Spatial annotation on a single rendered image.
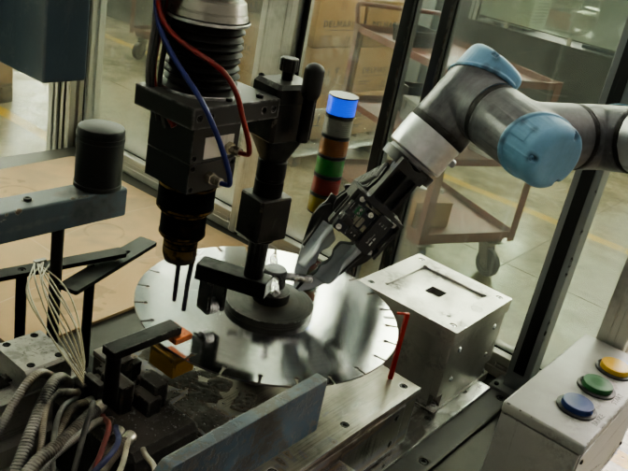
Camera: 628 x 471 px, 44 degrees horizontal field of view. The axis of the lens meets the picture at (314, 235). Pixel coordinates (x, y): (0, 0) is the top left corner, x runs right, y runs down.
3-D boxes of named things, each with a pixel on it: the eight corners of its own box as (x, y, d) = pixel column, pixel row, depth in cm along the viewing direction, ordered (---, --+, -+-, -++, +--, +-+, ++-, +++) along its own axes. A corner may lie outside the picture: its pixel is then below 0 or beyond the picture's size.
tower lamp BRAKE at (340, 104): (337, 108, 121) (341, 89, 120) (360, 117, 118) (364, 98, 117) (319, 110, 117) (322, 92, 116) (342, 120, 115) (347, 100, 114)
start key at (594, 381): (585, 381, 107) (590, 369, 106) (612, 396, 105) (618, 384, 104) (574, 392, 104) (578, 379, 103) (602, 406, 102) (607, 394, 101)
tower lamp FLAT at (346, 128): (334, 128, 122) (337, 109, 121) (356, 137, 120) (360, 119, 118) (315, 131, 119) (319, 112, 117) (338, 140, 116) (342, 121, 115)
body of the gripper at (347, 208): (321, 224, 89) (392, 144, 87) (320, 210, 97) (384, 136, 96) (372, 266, 90) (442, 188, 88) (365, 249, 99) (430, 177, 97)
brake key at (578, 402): (565, 400, 102) (570, 388, 101) (593, 416, 100) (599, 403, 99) (552, 412, 99) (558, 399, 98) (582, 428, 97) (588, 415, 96)
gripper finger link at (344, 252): (295, 299, 93) (347, 242, 91) (295, 285, 99) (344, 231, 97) (315, 315, 93) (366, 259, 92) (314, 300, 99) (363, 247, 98)
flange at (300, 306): (211, 314, 93) (214, 296, 92) (240, 276, 103) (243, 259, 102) (300, 339, 92) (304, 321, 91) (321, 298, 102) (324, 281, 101)
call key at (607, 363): (603, 364, 112) (607, 352, 112) (629, 378, 110) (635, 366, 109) (592, 374, 109) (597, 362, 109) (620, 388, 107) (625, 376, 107)
